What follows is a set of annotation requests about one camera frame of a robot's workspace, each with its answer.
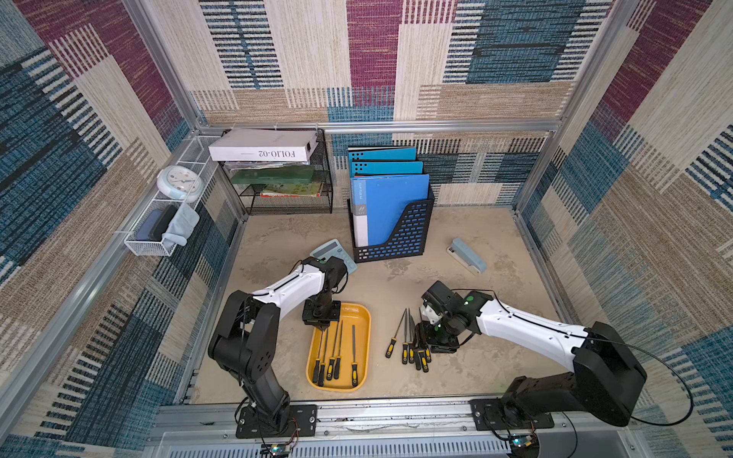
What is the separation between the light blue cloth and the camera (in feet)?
2.17

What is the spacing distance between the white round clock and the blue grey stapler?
83cm

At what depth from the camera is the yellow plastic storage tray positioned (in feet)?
2.56

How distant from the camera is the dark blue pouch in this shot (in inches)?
25.6

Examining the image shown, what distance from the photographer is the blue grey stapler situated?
39.8 inches

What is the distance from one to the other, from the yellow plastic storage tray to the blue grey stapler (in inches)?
15.6

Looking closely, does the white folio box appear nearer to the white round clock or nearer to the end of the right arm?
the white round clock
